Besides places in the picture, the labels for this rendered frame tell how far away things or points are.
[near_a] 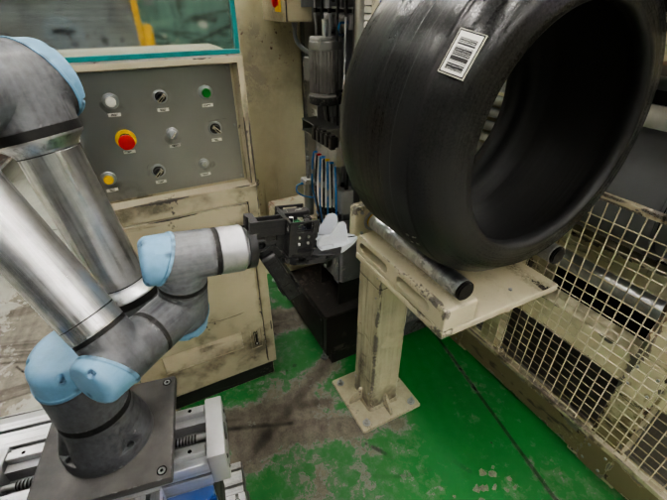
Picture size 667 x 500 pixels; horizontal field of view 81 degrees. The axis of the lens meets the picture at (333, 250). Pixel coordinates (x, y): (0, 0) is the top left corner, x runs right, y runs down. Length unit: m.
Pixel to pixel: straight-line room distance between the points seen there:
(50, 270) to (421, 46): 0.57
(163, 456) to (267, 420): 0.91
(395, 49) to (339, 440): 1.34
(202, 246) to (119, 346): 0.17
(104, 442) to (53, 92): 0.55
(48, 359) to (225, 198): 0.73
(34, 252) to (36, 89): 0.23
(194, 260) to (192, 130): 0.70
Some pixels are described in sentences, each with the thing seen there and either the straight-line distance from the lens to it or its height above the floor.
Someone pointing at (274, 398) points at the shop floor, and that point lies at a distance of 1.76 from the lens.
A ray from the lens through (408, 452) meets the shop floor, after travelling 1.63.
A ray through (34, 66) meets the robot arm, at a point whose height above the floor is 1.32.
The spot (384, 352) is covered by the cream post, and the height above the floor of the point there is 0.32.
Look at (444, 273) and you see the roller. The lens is 0.84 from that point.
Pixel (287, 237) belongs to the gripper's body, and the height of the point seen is 1.07.
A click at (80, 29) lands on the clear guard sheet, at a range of 1.18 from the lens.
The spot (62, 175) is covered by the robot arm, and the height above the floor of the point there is 1.18.
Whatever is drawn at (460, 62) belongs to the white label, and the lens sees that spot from 0.60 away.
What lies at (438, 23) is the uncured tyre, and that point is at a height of 1.37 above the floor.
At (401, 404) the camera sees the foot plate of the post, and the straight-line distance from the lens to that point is 1.73.
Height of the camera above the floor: 1.40
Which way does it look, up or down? 33 degrees down
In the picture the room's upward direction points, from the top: straight up
